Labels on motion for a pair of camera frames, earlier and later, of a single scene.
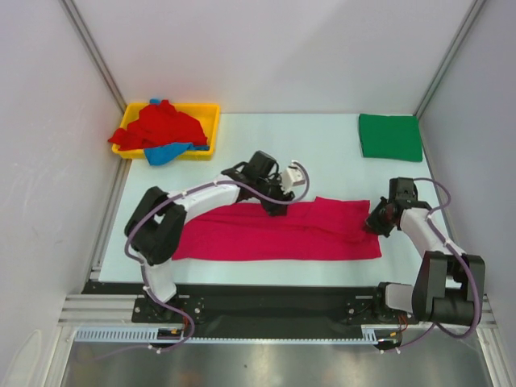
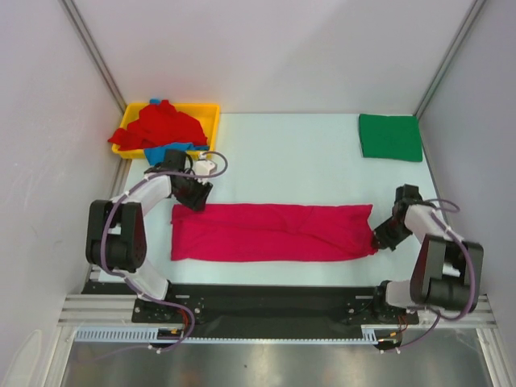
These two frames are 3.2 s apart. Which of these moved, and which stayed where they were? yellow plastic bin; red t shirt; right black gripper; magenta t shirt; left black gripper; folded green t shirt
Moved: right black gripper; left black gripper
Stayed: yellow plastic bin; folded green t shirt; magenta t shirt; red t shirt
